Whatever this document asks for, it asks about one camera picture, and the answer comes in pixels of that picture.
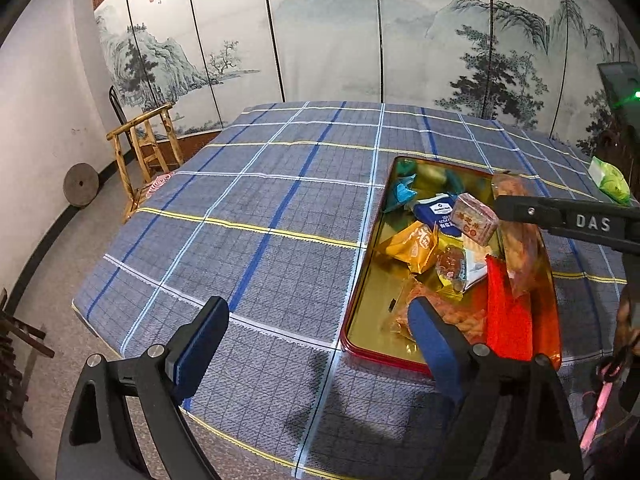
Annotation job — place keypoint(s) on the red and white pastry packet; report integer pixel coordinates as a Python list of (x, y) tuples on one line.
[(472, 220)]

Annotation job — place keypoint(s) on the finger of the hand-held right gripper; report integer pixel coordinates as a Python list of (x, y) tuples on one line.
[(520, 207)]

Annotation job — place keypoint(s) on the red snack packet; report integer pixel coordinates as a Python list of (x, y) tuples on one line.
[(507, 310)]

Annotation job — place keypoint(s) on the round millstone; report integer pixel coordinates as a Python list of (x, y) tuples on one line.
[(80, 185)]

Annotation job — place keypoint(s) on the maroon tin box gold interior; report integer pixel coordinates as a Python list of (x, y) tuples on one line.
[(365, 325)]

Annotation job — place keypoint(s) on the green tissue pack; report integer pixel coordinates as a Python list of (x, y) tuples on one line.
[(612, 182)]

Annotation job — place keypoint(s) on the blue cracker box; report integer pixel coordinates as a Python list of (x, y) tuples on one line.
[(435, 210)]

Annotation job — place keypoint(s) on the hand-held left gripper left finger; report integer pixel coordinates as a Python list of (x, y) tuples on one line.
[(200, 355)]

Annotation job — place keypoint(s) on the person's right hand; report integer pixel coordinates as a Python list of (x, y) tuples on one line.
[(629, 322)]

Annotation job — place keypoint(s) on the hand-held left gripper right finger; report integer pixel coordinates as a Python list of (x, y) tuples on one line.
[(435, 340)]

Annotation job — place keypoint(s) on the blue plaid tablecloth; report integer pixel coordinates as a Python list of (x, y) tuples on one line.
[(250, 210)]

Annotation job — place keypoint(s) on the black metal chair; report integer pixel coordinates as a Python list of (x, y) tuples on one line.
[(114, 100)]

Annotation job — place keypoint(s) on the yellow candy packet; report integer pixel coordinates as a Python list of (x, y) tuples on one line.
[(450, 265)]

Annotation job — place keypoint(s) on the yellow snack packet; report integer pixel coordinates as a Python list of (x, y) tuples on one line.
[(410, 247)]

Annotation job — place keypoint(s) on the dark wooden chair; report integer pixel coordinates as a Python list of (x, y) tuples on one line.
[(612, 145)]

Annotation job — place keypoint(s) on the painted landscape folding screen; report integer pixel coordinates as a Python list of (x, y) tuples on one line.
[(325, 35)]

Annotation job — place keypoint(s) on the bamboo chair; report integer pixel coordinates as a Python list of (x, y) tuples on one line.
[(145, 147)]

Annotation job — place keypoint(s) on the clear fried twist packet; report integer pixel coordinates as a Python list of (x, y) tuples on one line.
[(520, 250), (467, 317)]

